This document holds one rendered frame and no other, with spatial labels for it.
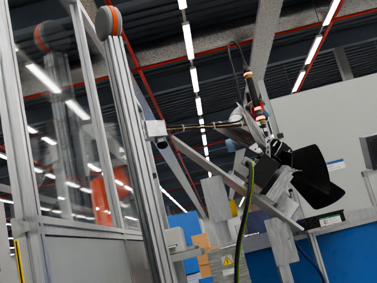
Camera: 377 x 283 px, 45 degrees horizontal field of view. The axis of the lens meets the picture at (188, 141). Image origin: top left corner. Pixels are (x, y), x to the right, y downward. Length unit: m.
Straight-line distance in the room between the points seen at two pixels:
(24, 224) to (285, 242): 1.30
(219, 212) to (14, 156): 1.19
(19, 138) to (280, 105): 3.39
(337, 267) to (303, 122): 1.87
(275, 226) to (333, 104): 2.42
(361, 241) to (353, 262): 0.12
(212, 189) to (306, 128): 2.27
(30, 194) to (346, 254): 1.97
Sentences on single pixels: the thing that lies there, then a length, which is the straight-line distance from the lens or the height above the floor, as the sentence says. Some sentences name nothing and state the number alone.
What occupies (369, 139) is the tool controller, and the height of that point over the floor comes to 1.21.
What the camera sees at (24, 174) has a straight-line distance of 1.02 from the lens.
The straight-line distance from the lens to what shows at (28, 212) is 1.01.
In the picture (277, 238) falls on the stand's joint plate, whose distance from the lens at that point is 2.05.
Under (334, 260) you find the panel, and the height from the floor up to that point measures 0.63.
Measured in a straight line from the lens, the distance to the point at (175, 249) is 1.99.
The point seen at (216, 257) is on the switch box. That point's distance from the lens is 1.95.
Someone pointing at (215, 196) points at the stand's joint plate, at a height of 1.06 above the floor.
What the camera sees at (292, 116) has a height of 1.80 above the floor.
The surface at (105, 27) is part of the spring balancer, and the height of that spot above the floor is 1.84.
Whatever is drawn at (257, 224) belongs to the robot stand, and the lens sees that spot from 2.83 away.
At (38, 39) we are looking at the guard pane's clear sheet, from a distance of 1.44.
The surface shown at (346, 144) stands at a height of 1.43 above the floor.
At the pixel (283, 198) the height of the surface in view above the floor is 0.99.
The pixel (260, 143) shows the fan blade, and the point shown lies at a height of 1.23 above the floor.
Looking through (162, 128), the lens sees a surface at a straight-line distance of 1.93.
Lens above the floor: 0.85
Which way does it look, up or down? 13 degrees up
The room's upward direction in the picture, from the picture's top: 14 degrees counter-clockwise
